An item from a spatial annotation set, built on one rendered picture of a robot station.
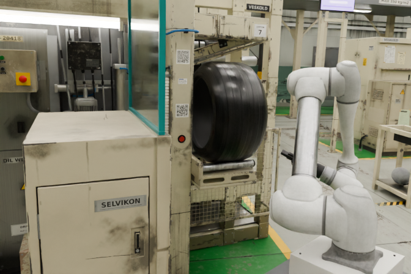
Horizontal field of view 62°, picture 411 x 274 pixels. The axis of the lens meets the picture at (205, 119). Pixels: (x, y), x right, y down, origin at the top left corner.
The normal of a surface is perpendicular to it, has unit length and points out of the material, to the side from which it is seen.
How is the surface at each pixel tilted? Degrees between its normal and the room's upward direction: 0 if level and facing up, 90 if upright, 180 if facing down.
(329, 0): 90
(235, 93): 63
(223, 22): 90
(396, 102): 90
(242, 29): 90
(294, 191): 51
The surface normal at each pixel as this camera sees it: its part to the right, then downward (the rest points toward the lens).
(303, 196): -0.27, -0.51
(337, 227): -0.42, 0.14
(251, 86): 0.32, -0.42
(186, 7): 0.37, 0.17
